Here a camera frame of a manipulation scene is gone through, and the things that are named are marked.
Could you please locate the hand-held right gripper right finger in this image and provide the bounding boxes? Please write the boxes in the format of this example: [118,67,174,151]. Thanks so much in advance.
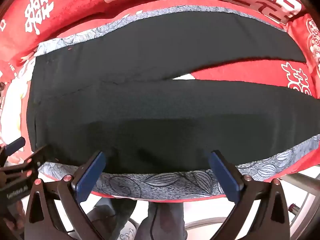
[209,150,291,240]

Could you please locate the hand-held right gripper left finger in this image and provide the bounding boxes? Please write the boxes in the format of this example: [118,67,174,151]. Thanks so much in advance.
[24,150,107,240]

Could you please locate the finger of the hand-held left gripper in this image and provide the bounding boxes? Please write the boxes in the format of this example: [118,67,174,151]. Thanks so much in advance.
[0,137,26,160]
[22,144,53,180]

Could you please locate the black pants with grey trim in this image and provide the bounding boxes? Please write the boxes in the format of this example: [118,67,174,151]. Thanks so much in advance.
[26,4,320,200]

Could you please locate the person's left leg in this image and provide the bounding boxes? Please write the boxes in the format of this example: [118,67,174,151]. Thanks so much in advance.
[86,197,137,240]

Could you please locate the person's leg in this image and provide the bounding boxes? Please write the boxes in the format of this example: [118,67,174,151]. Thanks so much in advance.
[86,197,137,240]
[140,201,187,240]

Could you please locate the white shoe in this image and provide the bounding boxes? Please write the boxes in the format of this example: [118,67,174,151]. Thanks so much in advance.
[117,217,142,240]

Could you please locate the person's right leg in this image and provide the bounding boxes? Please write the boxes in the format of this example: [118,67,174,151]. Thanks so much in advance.
[140,201,187,240]

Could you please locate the red printed blanket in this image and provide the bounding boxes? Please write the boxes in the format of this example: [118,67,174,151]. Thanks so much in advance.
[0,10,320,203]

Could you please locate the folded red printed quilt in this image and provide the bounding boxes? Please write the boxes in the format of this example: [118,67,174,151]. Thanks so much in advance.
[0,0,307,65]

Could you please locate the red patterned pillow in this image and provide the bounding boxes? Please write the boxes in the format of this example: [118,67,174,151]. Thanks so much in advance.
[284,14,320,80]

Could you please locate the grey metal frame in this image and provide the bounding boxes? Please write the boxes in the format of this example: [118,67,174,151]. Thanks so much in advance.
[281,171,320,189]

